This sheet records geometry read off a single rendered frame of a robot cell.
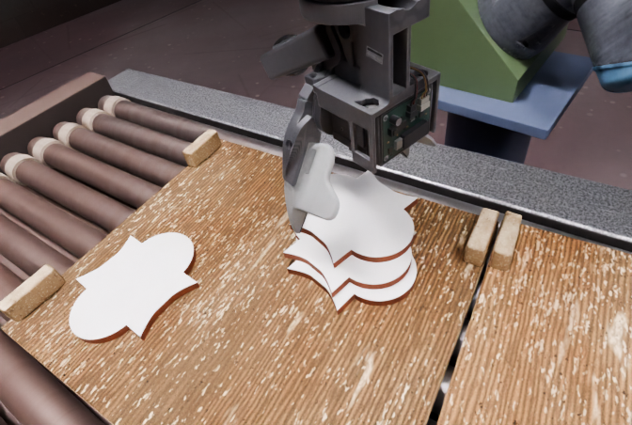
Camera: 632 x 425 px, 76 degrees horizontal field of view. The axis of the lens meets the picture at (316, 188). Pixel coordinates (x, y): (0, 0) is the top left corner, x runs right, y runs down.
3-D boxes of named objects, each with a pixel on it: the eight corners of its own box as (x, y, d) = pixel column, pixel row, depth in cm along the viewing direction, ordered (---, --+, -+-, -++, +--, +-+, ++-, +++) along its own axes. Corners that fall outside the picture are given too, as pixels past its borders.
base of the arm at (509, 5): (503, -27, 75) (555, -71, 66) (548, 41, 75) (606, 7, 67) (464, -4, 67) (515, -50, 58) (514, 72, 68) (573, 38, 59)
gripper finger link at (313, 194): (305, 264, 33) (347, 162, 30) (264, 226, 37) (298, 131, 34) (331, 260, 35) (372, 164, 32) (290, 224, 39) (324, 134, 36)
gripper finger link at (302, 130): (279, 186, 33) (317, 82, 30) (269, 178, 34) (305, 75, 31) (320, 187, 37) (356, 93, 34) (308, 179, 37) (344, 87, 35)
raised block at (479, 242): (479, 222, 44) (482, 204, 42) (497, 228, 43) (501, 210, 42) (462, 262, 41) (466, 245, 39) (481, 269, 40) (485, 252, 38)
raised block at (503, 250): (500, 225, 44) (506, 207, 42) (519, 230, 43) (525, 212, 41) (487, 267, 40) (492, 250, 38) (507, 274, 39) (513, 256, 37)
